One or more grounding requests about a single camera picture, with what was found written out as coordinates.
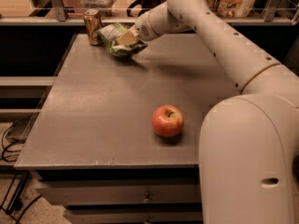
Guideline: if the upper drawer knob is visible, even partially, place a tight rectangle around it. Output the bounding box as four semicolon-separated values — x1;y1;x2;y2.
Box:
143;191;152;203

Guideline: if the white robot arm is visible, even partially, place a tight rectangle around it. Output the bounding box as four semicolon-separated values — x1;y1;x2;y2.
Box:
118;0;299;224

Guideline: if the grey drawer cabinet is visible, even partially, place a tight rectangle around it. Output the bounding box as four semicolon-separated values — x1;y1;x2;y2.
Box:
16;34;235;224

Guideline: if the red apple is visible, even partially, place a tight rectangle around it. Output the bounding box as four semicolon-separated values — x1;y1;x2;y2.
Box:
151;105;184;137

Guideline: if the grey metal railing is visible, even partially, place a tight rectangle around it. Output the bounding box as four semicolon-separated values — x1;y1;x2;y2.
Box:
0;0;299;26

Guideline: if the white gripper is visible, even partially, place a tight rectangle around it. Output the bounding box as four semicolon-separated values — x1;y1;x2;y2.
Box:
117;4;169;46

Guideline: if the green jalapeno chip bag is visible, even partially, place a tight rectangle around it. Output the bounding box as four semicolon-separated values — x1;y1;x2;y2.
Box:
96;22;148;58

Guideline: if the orange soda can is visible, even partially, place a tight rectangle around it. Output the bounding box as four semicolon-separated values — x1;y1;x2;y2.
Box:
83;8;102;46

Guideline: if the black cables left floor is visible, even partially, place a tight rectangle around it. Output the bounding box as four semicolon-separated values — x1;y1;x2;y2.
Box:
0;115;43;224

